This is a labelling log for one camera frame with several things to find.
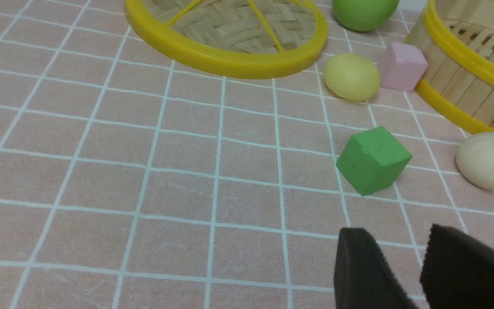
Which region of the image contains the yellow rimmed bamboo steamer tray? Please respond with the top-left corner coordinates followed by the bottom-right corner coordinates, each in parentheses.
top-left (406, 0), bottom-right (494, 134)

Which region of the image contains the yellow smooth bun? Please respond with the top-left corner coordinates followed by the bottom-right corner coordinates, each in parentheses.
top-left (323, 53), bottom-right (381, 101)

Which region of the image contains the pink grid tablecloth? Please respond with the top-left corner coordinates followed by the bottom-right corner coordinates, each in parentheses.
top-left (0, 0), bottom-right (494, 309)

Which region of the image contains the green cube block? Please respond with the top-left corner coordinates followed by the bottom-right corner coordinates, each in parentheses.
top-left (336, 126), bottom-right (413, 196)

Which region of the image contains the pink cube block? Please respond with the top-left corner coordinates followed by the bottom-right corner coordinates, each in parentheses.
top-left (377, 42), bottom-right (428, 92)

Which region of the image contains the yellow rimmed bamboo steamer lid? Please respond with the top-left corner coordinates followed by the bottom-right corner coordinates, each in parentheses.
top-left (124, 0), bottom-right (328, 79)

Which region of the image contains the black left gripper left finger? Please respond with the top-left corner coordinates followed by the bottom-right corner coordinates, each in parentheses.
top-left (333, 227), bottom-right (417, 309)

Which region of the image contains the white pleated bun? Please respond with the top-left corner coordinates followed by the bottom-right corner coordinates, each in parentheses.
top-left (455, 132), bottom-right (494, 190)

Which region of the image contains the green apple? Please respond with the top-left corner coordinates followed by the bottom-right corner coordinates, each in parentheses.
top-left (331, 0), bottom-right (400, 33)

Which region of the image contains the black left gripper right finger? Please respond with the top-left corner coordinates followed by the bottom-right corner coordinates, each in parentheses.
top-left (420, 224), bottom-right (494, 309)

